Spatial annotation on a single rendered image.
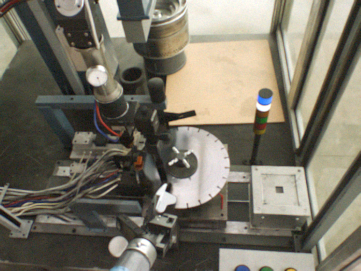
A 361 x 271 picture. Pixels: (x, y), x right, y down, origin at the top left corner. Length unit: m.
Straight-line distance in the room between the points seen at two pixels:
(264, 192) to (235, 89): 0.65
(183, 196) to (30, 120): 0.98
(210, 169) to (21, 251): 0.78
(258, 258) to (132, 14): 0.85
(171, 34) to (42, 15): 0.54
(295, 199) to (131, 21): 0.79
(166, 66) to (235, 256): 1.01
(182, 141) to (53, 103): 0.52
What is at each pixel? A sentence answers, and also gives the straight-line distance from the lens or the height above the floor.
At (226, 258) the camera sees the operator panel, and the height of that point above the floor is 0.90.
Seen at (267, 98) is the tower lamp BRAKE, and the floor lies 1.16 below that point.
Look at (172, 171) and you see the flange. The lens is 1.06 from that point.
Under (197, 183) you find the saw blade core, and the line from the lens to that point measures 1.05.
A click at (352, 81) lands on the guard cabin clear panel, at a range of 0.90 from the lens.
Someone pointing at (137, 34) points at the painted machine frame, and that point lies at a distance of 1.10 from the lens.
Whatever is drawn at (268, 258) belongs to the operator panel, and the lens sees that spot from 1.02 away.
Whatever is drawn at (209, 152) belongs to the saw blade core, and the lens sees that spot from 1.11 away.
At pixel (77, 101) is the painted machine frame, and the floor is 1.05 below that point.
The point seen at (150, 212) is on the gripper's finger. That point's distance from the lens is 0.85.
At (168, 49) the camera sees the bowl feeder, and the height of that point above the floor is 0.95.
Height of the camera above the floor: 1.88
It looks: 54 degrees down
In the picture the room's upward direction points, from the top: 9 degrees counter-clockwise
